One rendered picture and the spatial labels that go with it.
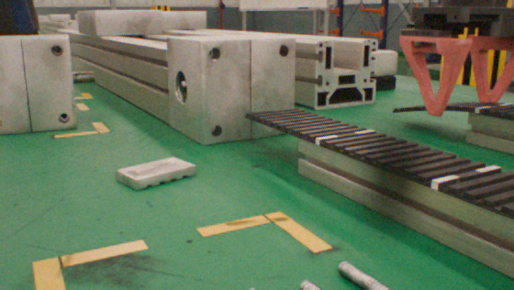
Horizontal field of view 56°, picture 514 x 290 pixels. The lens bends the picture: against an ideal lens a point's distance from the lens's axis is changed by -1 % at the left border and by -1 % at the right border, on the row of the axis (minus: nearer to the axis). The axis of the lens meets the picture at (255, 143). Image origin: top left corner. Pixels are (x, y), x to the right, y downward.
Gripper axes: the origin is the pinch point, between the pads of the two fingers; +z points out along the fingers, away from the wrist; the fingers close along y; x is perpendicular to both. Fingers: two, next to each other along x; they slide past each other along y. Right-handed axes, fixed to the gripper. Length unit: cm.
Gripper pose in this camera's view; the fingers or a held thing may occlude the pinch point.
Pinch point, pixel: (463, 103)
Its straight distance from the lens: 51.8
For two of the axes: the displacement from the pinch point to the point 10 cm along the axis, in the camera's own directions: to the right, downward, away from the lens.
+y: -8.7, 1.2, -4.7
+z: 0.0, 9.7, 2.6
